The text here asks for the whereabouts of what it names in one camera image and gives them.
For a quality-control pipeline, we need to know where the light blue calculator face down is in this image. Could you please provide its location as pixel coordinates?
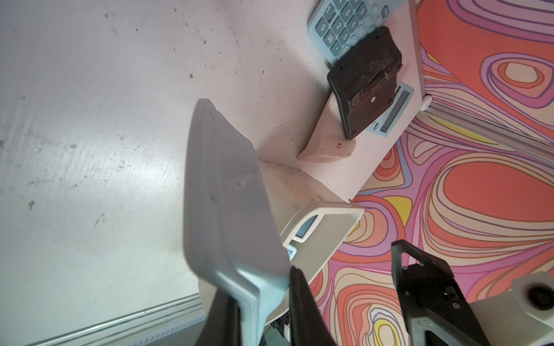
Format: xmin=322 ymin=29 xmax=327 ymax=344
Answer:
xmin=286 ymin=215 xmax=322 ymax=260

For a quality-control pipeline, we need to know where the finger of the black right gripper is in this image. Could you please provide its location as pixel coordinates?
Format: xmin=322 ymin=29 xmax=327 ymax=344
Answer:
xmin=391 ymin=239 xmax=490 ymax=345

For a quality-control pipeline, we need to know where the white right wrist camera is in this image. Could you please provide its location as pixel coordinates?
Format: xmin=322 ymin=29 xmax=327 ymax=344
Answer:
xmin=470 ymin=272 xmax=553 ymax=345

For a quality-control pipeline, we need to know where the light blue calculator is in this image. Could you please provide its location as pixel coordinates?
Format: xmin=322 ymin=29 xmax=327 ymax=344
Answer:
xmin=183 ymin=99 xmax=290 ymax=345

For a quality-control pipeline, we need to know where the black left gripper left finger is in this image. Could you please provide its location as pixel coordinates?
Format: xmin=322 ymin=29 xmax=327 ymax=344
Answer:
xmin=196 ymin=290 xmax=241 ymax=346

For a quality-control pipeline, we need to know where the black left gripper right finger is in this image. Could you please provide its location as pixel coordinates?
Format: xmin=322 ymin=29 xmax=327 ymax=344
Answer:
xmin=289 ymin=266 xmax=336 ymax=346

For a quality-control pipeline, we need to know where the teal calculator with display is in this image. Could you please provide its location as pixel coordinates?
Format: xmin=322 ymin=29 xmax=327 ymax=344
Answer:
xmin=365 ymin=82 xmax=413 ymax=137

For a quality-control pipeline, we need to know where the teal calculator at back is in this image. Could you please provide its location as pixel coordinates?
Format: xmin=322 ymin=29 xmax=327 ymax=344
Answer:
xmin=307 ymin=0 xmax=405 ymax=65

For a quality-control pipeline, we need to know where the cream plastic storage box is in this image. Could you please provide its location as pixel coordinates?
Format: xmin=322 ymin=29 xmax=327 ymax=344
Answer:
xmin=198 ymin=158 xmax=365 ymax=325

